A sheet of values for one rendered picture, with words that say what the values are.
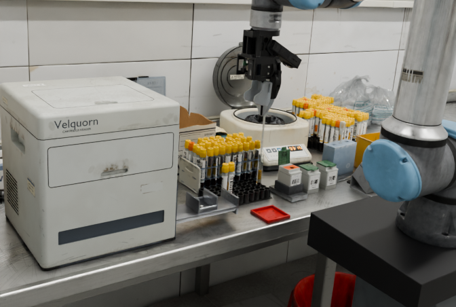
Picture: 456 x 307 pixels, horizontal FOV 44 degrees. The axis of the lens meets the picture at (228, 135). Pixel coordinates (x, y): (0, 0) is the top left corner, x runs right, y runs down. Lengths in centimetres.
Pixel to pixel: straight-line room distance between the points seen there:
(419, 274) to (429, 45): 40
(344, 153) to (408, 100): 63
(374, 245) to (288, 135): 64
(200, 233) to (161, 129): 27
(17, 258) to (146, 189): 27
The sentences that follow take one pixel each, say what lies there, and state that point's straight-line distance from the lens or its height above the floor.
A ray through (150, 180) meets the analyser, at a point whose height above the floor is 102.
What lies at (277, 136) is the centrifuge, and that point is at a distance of 168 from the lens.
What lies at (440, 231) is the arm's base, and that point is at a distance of 120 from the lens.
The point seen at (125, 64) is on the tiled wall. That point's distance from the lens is 176.
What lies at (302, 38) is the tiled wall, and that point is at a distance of 215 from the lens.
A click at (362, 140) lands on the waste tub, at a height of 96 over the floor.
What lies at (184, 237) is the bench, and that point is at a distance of 124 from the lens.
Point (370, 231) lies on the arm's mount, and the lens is 119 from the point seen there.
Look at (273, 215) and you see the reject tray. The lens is 136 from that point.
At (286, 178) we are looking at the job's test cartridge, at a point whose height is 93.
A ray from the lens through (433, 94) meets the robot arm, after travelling 102.
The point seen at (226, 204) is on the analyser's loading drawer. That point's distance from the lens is 131.
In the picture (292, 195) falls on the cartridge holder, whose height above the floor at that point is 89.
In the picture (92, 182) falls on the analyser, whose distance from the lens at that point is 108.
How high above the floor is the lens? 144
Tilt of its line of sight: 17 degrees down
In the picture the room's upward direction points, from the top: 4 degrees clockwise
